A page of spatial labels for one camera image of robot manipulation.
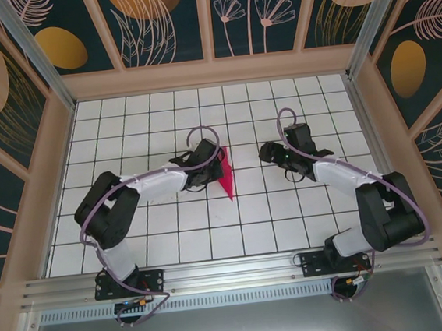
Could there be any pink paper sheet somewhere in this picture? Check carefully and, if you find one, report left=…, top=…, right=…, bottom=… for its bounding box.
left=214, top=145, right=238, bottom=203

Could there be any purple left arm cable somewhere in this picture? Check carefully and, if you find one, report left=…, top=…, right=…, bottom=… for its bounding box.
left=69, top=124, right=239, bottom=331

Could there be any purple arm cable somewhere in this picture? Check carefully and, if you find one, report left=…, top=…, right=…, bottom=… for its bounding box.
left=276, top=94, right=441, bottom=308
left=69, top=124, right=239, bottom=331

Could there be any aluminium side rail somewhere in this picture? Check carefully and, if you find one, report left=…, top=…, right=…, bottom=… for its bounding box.
left=343, top=69, right=424, bottom=244

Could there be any aluminium mounting rail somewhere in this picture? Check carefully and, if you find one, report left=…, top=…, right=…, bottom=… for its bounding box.
left=18, top=233, right=442, bottom=311

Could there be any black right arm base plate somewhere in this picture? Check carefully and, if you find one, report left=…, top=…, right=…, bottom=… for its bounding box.
left=299, top=245, right=373, bottom=280

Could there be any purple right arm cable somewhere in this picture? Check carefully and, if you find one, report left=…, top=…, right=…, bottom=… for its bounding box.
left=276, top=94, right=441, bottom=308

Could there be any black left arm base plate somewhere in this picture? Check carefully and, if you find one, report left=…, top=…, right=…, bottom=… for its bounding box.
left=93, top=266, right=167, bottom=302

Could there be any slotted grey cable duct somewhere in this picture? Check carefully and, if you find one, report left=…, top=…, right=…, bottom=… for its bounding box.
left=38, top=279, right=336, bottom=326

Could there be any aluminium frame post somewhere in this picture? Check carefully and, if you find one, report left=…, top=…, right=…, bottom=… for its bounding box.
left=0, top=0, right=79, bottom=118
left=339, top=0, right=421, bottom=80

